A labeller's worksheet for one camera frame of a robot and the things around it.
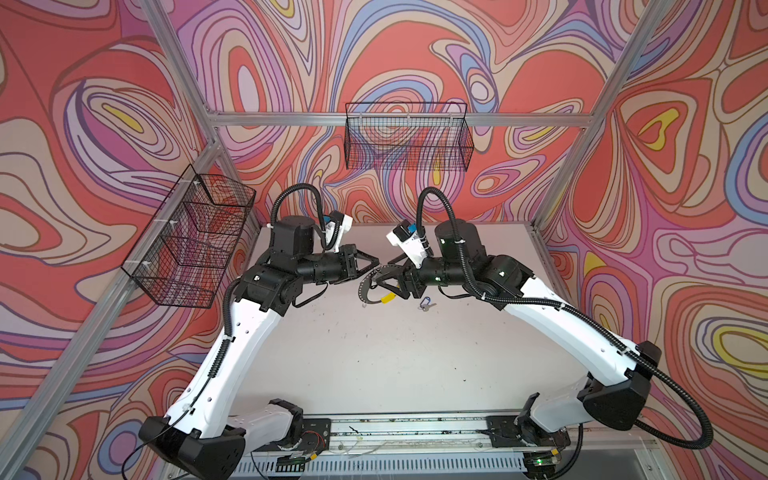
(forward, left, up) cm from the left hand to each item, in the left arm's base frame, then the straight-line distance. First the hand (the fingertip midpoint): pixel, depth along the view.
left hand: (382, 262), depth 62 cm
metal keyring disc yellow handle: (-1, +4, -7) cm, 8 cm away
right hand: (-1, -2, -5) cm, 5 cm away
